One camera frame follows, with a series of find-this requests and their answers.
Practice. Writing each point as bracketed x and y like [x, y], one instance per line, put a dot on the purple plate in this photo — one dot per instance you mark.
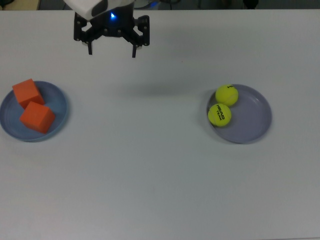
[250, 120]

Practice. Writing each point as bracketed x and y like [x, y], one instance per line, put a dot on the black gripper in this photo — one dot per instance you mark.
[115, 25]

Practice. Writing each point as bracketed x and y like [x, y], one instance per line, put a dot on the white robot base blue light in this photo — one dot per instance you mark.
[153, 3]

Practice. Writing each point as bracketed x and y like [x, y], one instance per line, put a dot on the yellow tennis ball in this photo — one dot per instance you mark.
[226, 96]
[219, 115]

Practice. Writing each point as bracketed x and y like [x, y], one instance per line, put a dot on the orange cube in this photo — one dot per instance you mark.
[37, 117]
[26, 92]

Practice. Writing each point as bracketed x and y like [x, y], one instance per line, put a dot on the blue plate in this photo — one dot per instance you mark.
[58, 112]

